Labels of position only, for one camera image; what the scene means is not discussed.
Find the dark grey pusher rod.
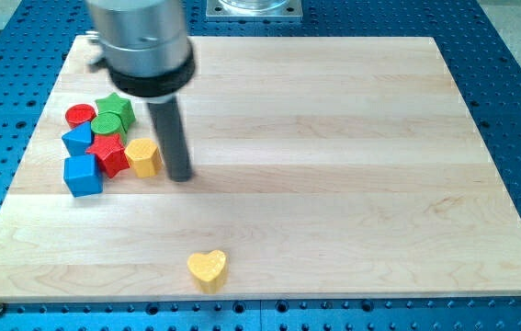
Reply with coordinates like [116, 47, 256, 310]
[147, 95, 193, 182]

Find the black pusher mounting ring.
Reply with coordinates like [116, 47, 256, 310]
[106, 44, 196, 97]

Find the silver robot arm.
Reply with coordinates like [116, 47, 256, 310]
[85, 0, 196, 182]

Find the yellow hexagon block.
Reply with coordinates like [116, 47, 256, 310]
[124, 138, 163, 178]

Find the yellow heart block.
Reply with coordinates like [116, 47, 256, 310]
[187, 250, 227, 294]

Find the green star block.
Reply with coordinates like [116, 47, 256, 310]
[96, 93, 136, 131]

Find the green cylinder block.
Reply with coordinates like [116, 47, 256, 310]
[91, 113, 127, 143]

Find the red star block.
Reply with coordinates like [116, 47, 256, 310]
[85, 133, 130, 178]

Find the red cylinder block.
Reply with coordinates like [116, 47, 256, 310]
[64, 104, 96, 129]

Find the blue triangle block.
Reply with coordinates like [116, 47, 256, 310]
[62, 122, 94, 156]

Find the blue cube block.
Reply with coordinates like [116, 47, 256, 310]
[63, 154, 103, 198]

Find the blue perforated table plate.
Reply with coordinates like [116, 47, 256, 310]
[0, 1, 521, 330]

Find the light wooden board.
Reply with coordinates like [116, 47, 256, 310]
[0, 36, 521, 302]

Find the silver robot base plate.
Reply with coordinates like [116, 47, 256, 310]
[206, 0, 303, 22]

